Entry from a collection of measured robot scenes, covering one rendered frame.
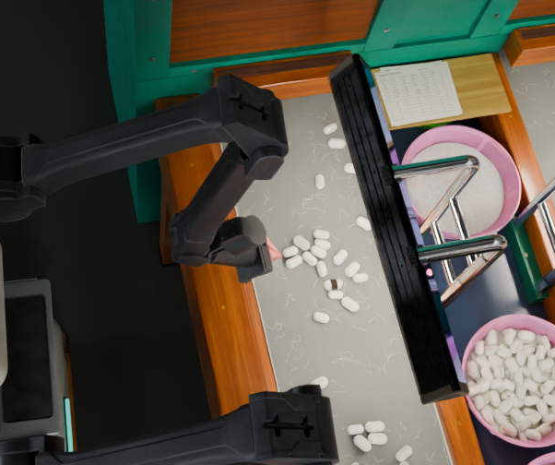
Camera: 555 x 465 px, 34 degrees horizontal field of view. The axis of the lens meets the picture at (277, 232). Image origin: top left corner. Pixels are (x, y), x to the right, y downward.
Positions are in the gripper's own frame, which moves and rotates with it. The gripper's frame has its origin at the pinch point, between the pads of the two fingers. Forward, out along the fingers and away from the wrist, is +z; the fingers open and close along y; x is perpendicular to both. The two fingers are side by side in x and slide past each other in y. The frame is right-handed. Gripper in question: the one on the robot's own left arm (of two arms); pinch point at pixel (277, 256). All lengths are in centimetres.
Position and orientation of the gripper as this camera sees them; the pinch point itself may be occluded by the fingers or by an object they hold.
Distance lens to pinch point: 175.4
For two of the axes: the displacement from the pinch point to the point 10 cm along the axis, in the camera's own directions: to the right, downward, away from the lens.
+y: -2.3, -9.2, 3.2
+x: -7.4, 3.8, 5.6
